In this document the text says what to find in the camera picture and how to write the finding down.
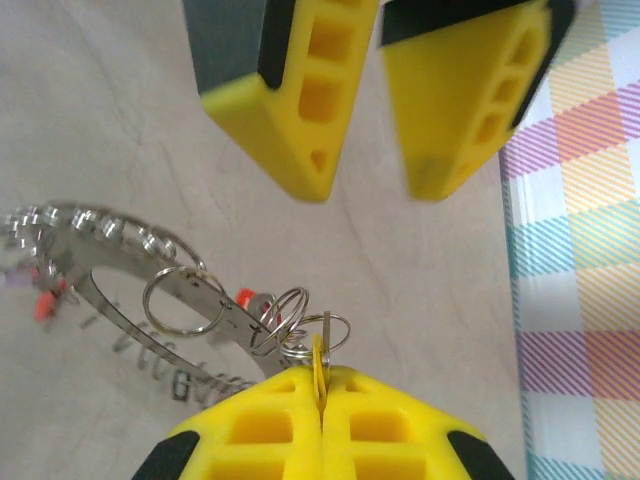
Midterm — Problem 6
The metal key holder disc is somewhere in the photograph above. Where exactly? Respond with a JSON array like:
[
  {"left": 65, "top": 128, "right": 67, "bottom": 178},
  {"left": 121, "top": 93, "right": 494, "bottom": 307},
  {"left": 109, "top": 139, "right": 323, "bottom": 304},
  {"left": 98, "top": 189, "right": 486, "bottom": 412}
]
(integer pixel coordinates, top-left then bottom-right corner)
[{"left": 4, "top": 199, "right": 281, "bottom": 401}]

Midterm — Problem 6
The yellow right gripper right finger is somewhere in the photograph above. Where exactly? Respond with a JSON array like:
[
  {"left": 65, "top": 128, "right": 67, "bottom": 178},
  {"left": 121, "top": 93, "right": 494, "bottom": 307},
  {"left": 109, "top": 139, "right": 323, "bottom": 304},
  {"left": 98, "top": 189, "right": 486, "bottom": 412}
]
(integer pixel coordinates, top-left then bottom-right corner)
[{"left": 323, "top": 367, "right": 516, "bottom": 480}]

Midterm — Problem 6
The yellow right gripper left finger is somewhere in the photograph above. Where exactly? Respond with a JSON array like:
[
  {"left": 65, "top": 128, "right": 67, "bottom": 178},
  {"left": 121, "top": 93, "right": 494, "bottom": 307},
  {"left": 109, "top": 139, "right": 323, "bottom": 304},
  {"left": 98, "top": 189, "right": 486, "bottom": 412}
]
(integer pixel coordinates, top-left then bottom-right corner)
[{"left": 132, "top": 367, "right": 324, "bottom": 480}]

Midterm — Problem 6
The silver split key ring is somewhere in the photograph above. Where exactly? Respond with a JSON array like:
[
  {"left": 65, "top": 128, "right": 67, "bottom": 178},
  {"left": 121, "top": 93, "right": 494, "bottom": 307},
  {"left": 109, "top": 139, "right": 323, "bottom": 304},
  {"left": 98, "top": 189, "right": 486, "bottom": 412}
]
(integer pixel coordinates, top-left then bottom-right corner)
[
  {"left": 142, "top": 266, "right": 225, "bottom": 336},
  {"left": 258, "top": 286, "right": 312, "bottom": 357},
  {"left": 298, "top": 313, "right": 352, "bottom": 362}
]

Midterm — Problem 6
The yellow plastic key tag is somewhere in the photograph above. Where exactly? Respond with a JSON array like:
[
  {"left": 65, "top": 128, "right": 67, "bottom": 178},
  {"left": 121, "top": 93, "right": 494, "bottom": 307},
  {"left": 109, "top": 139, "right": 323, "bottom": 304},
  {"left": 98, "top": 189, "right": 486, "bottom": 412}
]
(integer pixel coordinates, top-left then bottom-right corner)
[{"left": 310, "top": 333, "right": 332, "bottom": 402}]

